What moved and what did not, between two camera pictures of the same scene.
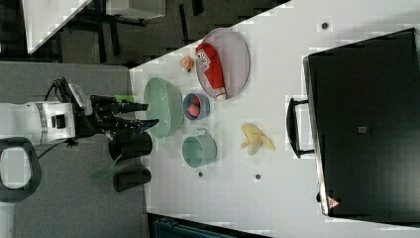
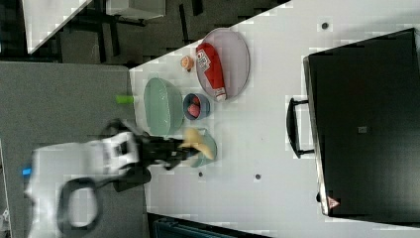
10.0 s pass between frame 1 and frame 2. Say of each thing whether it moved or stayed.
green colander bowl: stayed
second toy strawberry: stayed
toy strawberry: stayed
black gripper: moved
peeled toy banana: moved
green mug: stayed
